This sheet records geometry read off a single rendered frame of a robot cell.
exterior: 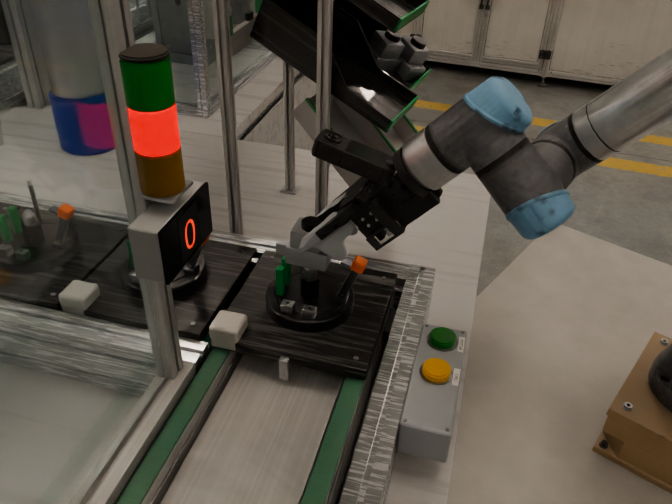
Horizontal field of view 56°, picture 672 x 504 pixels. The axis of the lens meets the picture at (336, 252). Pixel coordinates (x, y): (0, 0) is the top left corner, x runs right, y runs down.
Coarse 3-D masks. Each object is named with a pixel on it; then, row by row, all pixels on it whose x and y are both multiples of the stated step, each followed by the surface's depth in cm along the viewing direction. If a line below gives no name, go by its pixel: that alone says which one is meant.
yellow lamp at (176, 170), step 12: (144, 156) 68; (168, 156) 68; (180, 156) 70; (144, 168) 68; (156, 168) 68; (168, 168) 69; (180, 168) 70; (144, 180) 69; (156, 180) 69; (168, 180) 69; (180, 180) 71; (144, 192) 71; (156, 192) 70; (168, 192) 70
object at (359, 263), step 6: (354, 258) 95; (360, 258) 95; (342, 264) 95; (348, 264) 95; (354, 264) 94; (360, 264) 94; (366, 264) 94; (354, 270) 94; (360, 270) 94; (348, 276) 96; (354, 276) 96; (348, 282) 96; (342, 288) 97; (348, 288) 97; (342, 294) 98
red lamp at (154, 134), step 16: (128, 112) 66; (144, 112) 65; (160, 112) 65; (176, 112) 67; (144, 128) 66; (160, 128) 66; (176, 128) 68; (144, 144) 67; (160, 144) 67; (176, 144) 68
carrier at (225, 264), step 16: (208, 240) 115; (208, 256) 111; (224, 256) 112; (240, 256) 112; (256, 256) 114; (192, 272) 103; (208, 272) 108; (224, 272) 108; (240, 272) 108; (176, 288) 101; (192, 288) 103; (208, 288) 104; (224, 288) 104; (176, 304) 100; (192, 304) 101; (208, 304) 101; (224, 304) 103; (176, 320) 97; (192, 320) 97; (208, 320) 98; (192, 336) 95
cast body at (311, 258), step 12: (312, 216) 94; (300, 228) 93; (312, 228) 92; (300, 240) 93; (276, 252) 97; (288, 252) 94; (312, 252) 93; (300, 264) 95; (312, 264) 94; (324, 264) 94
